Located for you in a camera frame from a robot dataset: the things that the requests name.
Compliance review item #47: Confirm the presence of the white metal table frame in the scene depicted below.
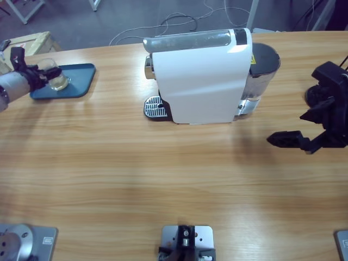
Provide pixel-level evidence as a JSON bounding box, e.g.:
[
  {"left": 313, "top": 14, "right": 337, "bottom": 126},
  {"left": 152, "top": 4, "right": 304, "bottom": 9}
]
[{"left": 0, "top": 0, "right": 46, "bottom": 25}]

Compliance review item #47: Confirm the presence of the silver coffee machine lever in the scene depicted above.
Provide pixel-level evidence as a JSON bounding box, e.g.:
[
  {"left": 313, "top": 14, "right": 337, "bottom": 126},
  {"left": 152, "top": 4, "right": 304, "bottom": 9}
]
[{"left": 143, "top": 29, "right": 232, "bottom": 52}]

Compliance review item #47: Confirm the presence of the white capsule coffee machine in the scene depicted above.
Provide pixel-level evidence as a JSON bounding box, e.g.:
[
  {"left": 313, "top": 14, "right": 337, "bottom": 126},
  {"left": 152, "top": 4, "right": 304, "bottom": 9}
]
[{"left": 143, "top": 28, "right": 253, "bottom": 126}]

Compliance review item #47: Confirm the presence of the blue plastic tray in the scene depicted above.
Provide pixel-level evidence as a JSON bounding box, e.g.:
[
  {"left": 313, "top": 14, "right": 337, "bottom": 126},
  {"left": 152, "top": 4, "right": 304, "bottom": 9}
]
[{"left": 29, "top": 63, "right": 97, "bottom": 101}]

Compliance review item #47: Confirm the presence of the clear water tank black lid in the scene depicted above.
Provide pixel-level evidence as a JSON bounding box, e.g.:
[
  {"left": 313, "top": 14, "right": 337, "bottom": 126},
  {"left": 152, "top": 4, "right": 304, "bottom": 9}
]
[{"left": 235, "top": 42, "right": 281, "bottom": 120}]

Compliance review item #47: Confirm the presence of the clear drinking glass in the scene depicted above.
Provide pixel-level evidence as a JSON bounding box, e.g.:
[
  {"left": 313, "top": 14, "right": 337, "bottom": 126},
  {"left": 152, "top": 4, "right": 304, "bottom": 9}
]
[{"left": 36, "top": 58, "right": 72, "bottom": 92}]

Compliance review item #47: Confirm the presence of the black drip tray silver grid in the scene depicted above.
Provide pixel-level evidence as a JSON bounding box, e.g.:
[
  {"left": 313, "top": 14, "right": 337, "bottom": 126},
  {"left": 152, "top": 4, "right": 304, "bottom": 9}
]
[{"left": 143, "top": 95, "right": 172, "bottom": 122}]

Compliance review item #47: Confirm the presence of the light wooden crate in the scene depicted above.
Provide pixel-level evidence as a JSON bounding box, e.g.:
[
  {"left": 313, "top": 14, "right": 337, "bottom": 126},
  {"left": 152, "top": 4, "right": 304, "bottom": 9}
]
[{"left": 0, "top": 30, "right": 63, "bottom": 70}]

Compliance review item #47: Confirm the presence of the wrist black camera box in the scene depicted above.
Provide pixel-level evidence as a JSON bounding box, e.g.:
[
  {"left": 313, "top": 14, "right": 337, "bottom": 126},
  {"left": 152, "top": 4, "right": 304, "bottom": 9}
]
[
  {"left": 10, "top": 46, "right": 26, "bottom": 72},
  {"left": 311, "top": 61, "right": 344, "bottom": 88}
]

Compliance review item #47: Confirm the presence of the thin white floor cable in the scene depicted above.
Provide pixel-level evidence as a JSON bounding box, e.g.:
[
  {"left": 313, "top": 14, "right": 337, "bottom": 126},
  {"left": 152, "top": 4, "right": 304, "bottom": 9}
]
[{"left": 224, "top": 0, "right": 251, "bottom": 27}]

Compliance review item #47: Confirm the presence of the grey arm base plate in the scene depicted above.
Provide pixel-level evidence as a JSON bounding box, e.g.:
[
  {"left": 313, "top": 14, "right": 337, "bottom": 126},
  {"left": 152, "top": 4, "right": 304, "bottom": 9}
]
[
  {"left": 29, "top": 226, "right": 59, "bottom": 261},
  {"left": 333, "top": 229, "right": 348, "bottom": 261}
]

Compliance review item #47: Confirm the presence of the long white floor cable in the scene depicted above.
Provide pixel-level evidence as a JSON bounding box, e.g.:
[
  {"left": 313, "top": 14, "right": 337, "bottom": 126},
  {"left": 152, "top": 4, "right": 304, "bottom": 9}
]
[{"left": 109, "top": 0, "right": 218, "bottom": 46}]

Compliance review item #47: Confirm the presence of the grey mount plate dark post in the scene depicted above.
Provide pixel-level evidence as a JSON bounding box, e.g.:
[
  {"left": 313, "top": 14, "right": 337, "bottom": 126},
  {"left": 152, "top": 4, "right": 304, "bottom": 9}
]
[{"left": 158, "top": 224, "right": 217, "bottom": 261}]

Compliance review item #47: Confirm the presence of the black capsule holder with rods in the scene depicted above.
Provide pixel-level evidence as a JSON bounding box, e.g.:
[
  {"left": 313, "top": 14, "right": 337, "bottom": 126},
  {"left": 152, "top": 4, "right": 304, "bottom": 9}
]
[{"left": 304, "top": 54, "right": 348, "bottom": 107}]

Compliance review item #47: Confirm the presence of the black cable bundle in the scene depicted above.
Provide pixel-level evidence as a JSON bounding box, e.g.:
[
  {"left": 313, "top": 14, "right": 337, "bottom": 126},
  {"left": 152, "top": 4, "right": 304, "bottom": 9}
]
[{"left": 292, "top": 0, "right": 324, "bottom": 30}]

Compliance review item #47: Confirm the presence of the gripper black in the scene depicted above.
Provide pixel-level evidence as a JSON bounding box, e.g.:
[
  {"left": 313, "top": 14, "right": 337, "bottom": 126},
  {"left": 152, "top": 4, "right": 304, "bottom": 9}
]
[
  {"left": 20, "top": 64, "right": 64, "bottom": 92},
  {"left": 266, "top": 81, "right": 348, "bottom": 155}
]

